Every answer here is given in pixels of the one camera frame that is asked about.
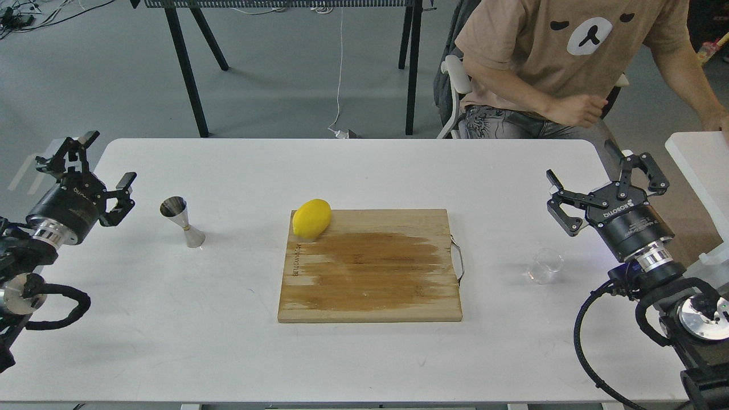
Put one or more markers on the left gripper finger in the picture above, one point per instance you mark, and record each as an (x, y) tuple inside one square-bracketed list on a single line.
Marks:
[(70, 149), (124, 203)]

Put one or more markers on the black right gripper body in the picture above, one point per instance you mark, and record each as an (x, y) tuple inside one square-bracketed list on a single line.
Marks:
[(629, 222)]

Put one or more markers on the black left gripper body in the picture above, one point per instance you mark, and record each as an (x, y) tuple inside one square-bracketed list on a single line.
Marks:
[(67, 212)]

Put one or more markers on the steel double jigger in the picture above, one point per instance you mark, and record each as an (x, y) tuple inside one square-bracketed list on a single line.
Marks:
[(175, 209)]

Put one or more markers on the small clear glass cup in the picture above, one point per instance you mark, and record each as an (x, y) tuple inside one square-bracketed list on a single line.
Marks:
[(545, 266)]

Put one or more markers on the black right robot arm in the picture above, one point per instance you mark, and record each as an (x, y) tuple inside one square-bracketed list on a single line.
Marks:
[(685, 313)]

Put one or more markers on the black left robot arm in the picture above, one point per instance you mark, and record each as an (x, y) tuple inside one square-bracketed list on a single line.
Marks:
[(23, 290)]

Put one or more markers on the white side table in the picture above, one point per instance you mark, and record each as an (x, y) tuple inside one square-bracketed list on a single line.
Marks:
[(702, 157)]

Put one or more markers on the person in tan shirt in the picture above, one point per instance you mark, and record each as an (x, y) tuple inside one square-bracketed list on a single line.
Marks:
[(669, 42)]

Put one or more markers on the white office chair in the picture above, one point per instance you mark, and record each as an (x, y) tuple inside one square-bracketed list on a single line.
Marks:
[(453, 91)]

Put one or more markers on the yellow lemon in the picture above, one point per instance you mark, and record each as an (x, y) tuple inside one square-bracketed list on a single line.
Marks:
[(311, 219)]

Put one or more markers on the wooden cutting board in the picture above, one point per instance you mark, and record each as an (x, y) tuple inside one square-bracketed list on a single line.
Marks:
[(372, 266)]

